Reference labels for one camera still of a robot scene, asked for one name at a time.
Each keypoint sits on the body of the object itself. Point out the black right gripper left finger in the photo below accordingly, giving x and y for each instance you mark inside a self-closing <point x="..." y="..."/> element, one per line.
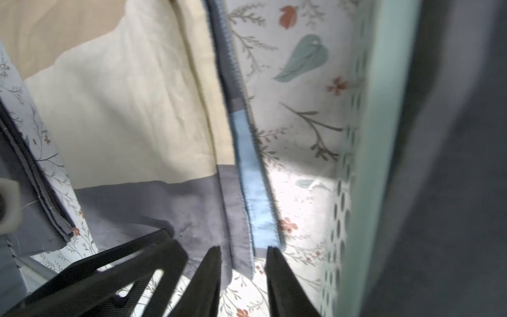
<point x="202" y="295"/>

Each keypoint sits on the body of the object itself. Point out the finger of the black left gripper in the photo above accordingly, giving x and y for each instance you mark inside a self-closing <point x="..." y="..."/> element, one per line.
<point x="112" y="282"/>

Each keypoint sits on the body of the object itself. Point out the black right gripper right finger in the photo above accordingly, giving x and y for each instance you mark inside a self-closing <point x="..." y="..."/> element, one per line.
<point x="286" y="296"/>

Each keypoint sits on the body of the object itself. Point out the mint green plastic basket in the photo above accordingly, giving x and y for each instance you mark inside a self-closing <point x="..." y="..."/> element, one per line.
<point x="383" y="37"/>

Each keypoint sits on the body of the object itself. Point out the beige grey striped pillowcase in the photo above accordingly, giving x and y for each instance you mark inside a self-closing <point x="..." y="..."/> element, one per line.
<point x="135" y="115"/>

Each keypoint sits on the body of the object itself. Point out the dark grey checked pillowcase left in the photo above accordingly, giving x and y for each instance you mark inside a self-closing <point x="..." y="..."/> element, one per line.
<point x="31" y="206"/>

